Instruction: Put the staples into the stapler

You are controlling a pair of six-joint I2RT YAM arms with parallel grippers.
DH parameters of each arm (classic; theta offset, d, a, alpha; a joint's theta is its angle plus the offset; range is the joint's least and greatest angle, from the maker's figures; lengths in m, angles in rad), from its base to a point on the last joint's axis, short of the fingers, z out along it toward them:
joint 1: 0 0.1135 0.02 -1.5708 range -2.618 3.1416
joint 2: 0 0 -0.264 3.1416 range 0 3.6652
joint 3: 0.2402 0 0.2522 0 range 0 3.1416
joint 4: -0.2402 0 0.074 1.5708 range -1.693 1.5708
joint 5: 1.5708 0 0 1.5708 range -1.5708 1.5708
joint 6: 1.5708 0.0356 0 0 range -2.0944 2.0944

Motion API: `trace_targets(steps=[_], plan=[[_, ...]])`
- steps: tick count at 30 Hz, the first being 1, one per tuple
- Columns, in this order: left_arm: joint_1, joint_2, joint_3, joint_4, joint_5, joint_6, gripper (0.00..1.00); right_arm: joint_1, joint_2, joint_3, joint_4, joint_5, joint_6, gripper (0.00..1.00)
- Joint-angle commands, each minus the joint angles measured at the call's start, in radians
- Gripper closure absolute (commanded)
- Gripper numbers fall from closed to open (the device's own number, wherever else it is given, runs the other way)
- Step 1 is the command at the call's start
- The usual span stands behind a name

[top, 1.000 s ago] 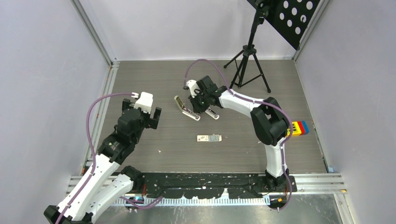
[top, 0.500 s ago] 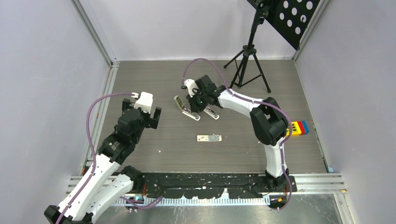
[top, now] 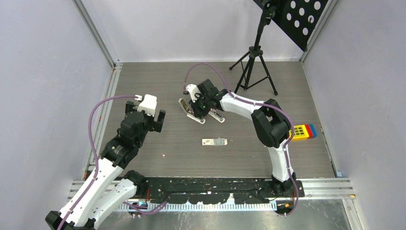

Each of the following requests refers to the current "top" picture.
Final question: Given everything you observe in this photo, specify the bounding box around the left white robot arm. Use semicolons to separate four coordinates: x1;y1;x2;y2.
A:
45;94;166;230

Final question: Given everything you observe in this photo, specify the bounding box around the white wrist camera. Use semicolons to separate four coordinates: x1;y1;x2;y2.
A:
135;94;157;117
183;84;202;103

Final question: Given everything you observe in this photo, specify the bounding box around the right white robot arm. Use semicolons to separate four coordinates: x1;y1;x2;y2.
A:
184;79;295;197

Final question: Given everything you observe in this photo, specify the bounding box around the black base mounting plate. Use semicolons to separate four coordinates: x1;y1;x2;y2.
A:
133;177;305;205

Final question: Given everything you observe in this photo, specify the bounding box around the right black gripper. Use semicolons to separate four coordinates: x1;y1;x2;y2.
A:
189;94;211;119

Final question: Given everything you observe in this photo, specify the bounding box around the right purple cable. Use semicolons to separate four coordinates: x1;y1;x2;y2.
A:
184;63;300;217

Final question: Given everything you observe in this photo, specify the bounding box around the black perforated panel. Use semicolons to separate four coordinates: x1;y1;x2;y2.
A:
254;0;328;52

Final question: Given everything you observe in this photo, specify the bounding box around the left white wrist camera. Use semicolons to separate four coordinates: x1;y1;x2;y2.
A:
135;94;157;117

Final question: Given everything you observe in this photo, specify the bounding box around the black tripod stand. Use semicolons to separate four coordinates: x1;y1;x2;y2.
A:
229;0;278;95

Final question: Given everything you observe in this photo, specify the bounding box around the purple cable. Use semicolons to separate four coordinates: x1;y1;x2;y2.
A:
56;94;140;230
184;63;300;217

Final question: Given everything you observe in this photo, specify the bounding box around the aluminium frame rail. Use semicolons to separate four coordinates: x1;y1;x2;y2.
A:
72;0;123;71

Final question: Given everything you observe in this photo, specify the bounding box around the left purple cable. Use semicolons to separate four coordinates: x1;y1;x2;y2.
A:
56;94;140;230

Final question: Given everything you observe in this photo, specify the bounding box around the colourful block toy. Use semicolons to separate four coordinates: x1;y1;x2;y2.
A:
292;124;317;141

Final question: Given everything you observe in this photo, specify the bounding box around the white staple box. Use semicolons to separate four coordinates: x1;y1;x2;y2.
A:
202;138;227;146

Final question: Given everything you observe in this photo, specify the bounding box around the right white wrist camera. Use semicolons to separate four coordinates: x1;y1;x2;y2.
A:
183;84;202;103

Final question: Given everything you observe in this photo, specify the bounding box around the blue white stapler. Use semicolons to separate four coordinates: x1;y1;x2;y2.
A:
209;109;225;123

